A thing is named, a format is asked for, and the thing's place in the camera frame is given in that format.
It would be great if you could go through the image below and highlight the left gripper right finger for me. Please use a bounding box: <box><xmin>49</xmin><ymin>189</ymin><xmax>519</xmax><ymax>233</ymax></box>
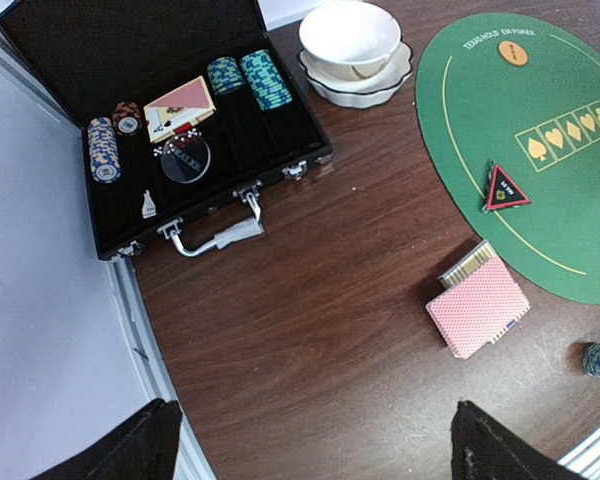
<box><xmin>451</xmin><ymin>401</ymin><xmax>582</xmax><ymax>480</ymax></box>

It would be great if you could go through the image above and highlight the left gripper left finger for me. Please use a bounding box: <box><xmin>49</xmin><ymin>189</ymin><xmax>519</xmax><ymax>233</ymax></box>
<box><xmin>36</xmin><ymin>398</ymin><xmax>182</xmax><ymax>479</ymax></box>

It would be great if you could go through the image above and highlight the red triangular all-in button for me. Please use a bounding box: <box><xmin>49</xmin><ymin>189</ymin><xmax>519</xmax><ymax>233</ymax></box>
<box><xmin>482</xmin><ymin>162</ymin><xmax>532</xmax><ymax>213</ymax></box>

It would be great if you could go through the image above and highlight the orange round blind button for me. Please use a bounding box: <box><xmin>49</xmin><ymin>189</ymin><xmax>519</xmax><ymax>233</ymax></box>
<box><xmin>498</xmin><ymin>40</ymin><xmax>529</xmax><ymax>67</ymax></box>

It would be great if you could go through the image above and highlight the red playing card deck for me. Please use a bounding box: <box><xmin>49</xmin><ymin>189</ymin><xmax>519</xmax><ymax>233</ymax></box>
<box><xmin>424</xmin><ymin>257</ymin><xmax>532</xmax><ymax>361</ymax></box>

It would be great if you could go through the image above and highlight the gold striped card box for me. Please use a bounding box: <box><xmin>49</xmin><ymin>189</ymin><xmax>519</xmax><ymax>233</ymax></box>
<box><xmin>437</xmin><ymin>239</ymin><xmax>520</xmax><ymax>346</ymax></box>

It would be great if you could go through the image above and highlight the blue cream chip row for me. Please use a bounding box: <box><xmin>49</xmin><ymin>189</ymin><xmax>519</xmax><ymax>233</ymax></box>
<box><xmin>87</xmin><ymin>117</ymin><xmax>121</xmax><ymax>184</ymax></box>

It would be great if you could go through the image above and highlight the clear round dealer button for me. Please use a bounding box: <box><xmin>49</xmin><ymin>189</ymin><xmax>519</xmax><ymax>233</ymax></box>
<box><xmin>153</xmin><ymin>129</ymin><xmax>211</xmax><ymax>184</ymax></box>

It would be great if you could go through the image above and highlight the brown chip in case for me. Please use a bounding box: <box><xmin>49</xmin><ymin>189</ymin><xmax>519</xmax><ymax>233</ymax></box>
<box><xmin>111</xmin><ymin>101</ymin><xmax>142</xmax><ymax>136</ymax></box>

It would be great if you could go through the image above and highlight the card deck in case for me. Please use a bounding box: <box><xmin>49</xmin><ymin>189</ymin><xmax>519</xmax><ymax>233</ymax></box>
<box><xmin>143</xmin><ymin>76</ymin><xmax>216</xmax><ymax>143</ymax></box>

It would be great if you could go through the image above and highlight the black poker chip case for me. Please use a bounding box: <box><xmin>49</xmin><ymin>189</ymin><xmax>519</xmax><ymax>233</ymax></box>
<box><xmin>0</xmin><ymin>1</ymin><xmax>333</xmax><ymax>260</ymax></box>

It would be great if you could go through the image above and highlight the green round poker mat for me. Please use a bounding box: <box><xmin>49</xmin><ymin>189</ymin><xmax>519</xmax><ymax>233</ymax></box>
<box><xmin>416</xmin><ymin>13</ymin><xmax>600</xmax><ymax>304</ymax></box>

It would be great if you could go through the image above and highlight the white scalloped ceramic dish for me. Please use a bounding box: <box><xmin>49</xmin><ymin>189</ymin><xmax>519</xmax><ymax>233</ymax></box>
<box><xmin>297</xmin><ymin>42</ymin><xmax>413</xmax><ymax>109</ymax></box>

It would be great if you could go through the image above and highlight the dark teal chip row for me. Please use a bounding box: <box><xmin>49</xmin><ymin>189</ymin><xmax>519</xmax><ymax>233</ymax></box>
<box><xmin>207</xmin><ymin>56</ymin><xmax>245</xmax><ymax>95</ymax></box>

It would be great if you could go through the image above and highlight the teal chip row in case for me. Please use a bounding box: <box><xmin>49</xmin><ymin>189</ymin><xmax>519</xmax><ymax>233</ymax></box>
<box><xmin>240</xmin><ymin>49</ymin><xmax>292</xmax><ymax>111</ymax></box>

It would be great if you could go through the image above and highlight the white ceramic bowl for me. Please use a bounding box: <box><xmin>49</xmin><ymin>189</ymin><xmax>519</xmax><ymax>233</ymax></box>
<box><xmin>299</xmin><ymin>1</ymin><xmax>402</xmax><ymax>79</ymax></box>

